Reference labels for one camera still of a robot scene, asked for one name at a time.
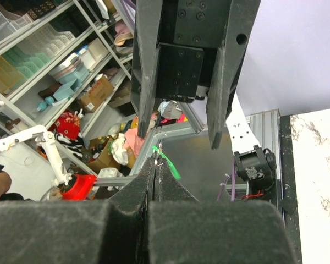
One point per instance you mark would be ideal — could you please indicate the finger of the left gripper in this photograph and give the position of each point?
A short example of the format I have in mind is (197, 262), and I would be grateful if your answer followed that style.
(236, 20)
(145, 61)

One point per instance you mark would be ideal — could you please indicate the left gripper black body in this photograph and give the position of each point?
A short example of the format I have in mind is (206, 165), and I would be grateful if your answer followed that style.
(189, 36)

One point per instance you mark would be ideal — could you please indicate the red patterned bag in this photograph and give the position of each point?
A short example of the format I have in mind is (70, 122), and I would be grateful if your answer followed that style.
(68, 124)

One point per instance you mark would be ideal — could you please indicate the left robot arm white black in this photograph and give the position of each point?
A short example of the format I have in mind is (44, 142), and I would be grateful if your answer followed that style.
(253, 163)

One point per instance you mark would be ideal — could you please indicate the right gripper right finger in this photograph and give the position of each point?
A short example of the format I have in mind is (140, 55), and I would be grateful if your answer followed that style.
(184, 230)

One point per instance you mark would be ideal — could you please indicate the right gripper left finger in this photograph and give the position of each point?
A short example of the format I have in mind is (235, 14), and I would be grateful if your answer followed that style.
(115, 230)

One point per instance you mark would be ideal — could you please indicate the green key tag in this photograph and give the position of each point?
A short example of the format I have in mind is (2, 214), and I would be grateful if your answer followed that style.
(172, 167)

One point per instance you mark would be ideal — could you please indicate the metal keys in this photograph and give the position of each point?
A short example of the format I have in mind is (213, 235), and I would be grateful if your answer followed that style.
(158, 153)

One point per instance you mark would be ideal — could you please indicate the cardboard box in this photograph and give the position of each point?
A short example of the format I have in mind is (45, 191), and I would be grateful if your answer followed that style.
(96, 95)

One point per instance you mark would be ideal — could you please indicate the metal storage shelf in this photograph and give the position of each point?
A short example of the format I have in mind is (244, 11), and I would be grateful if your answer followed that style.
(52, 55)

